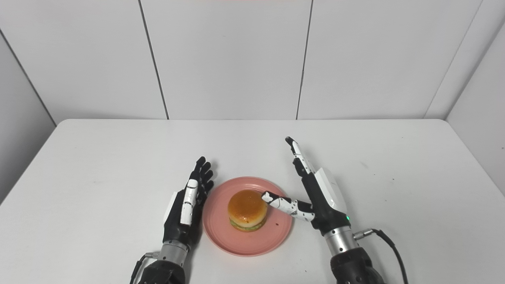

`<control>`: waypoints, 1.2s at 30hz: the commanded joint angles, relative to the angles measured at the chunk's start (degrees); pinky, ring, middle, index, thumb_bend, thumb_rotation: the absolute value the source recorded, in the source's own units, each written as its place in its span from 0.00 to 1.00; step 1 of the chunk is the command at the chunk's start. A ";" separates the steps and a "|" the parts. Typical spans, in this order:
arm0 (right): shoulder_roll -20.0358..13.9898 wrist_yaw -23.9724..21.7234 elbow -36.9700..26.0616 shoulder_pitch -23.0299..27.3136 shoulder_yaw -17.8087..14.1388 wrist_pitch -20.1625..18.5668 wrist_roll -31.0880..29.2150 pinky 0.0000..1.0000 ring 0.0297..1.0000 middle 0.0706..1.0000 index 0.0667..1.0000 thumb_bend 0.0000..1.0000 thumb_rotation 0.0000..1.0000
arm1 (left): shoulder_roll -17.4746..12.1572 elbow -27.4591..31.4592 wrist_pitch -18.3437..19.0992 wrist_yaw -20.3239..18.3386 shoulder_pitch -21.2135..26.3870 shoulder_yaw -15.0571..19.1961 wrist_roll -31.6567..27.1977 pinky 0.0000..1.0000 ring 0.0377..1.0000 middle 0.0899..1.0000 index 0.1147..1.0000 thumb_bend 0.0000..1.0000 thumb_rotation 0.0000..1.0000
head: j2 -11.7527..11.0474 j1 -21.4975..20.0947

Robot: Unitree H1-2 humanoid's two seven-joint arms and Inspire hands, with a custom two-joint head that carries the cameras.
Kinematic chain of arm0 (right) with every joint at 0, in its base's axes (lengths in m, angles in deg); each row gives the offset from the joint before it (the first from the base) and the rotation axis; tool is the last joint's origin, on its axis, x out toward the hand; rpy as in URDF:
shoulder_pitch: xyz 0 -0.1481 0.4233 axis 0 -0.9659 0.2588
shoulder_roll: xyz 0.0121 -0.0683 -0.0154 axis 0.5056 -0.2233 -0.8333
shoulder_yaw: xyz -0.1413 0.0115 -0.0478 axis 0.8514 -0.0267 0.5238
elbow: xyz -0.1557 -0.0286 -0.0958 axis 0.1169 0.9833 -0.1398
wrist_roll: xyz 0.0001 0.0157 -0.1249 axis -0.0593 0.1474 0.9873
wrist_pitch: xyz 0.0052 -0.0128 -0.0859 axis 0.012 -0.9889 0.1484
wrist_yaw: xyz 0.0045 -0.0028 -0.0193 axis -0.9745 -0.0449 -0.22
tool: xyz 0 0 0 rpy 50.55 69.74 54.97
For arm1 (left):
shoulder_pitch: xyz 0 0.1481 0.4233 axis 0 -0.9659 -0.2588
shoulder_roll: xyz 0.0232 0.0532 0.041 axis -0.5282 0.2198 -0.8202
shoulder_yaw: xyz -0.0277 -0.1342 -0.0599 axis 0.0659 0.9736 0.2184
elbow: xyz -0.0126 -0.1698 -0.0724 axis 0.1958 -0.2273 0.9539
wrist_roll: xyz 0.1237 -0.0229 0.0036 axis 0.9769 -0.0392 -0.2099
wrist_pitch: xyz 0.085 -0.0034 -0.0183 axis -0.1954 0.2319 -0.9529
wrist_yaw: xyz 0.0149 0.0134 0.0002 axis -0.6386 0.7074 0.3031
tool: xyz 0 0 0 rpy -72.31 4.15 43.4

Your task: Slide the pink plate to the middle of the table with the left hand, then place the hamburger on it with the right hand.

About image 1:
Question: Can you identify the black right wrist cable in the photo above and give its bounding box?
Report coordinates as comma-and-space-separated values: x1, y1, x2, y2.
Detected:
353, 228, 409, 284

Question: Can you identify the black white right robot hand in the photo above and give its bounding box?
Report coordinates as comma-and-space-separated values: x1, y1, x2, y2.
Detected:
261, 136, 352, 236

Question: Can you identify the toy hamburger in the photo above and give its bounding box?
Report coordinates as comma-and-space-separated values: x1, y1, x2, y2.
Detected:
228, 189, 268, 232

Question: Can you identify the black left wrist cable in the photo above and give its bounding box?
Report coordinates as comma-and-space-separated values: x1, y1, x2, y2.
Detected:
129, 252, 160, 284

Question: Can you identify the pink round plate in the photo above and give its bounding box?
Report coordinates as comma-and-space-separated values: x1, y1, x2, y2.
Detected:
202, 176, 294, 257

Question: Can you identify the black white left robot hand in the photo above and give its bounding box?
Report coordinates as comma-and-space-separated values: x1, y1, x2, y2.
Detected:
163, 156, 215, 249

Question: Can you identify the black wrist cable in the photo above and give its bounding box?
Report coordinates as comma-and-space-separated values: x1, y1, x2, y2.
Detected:
353, 228, 409, 284
129, 252, 160, 284

